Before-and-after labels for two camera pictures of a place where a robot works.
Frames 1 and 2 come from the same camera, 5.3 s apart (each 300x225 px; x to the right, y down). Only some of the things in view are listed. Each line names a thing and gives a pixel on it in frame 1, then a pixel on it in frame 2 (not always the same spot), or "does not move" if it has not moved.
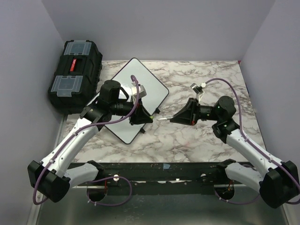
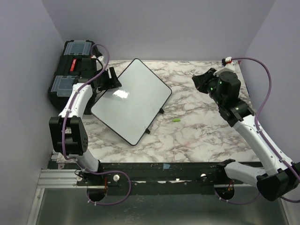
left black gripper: x=140 y=115 to x=113 y=82
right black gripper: x=184 y=116 to x=201 y=80
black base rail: x=161 y=178 does not move
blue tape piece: x=166 y=166 does not move
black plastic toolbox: x=75 y=80 does not move
